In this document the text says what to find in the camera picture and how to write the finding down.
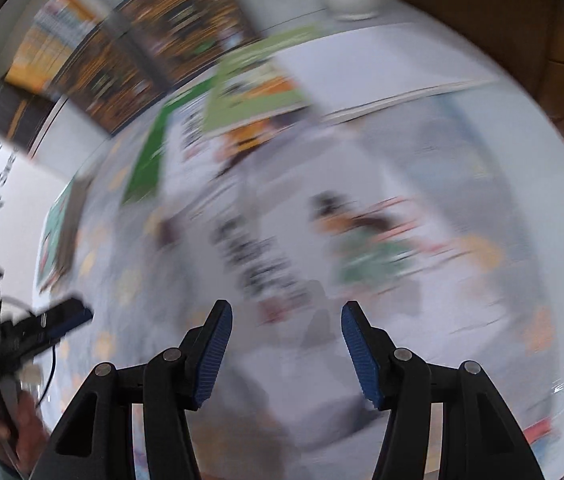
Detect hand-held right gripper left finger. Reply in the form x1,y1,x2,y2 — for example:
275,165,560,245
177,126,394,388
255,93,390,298
29,300,234,480

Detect light green picture book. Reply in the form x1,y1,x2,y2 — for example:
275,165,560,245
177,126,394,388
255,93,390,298
202,25,313,136

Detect plain green book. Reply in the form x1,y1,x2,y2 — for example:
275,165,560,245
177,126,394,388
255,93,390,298
122,80,213,206

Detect white book green figure cover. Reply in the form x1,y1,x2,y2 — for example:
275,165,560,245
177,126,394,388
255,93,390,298
197,105,508,331

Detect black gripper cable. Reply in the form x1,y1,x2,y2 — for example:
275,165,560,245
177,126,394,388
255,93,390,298
36,344,59,407

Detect person's left forearm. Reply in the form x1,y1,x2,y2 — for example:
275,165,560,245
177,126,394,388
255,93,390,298
0,455,33,480

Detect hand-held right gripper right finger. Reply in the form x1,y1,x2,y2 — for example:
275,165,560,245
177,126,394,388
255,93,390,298
340,301,545,480

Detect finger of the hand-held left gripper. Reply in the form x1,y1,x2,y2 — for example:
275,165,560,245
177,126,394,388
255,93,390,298
9,298,94,357

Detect fan-pattern blanket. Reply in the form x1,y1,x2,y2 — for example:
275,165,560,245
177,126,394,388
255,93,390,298
34,25,564,480

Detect teal picture book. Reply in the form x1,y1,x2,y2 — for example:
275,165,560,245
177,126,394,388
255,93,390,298
37,180,88,291

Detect person's left hand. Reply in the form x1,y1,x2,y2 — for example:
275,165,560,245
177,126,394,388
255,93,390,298
0,391,49,477

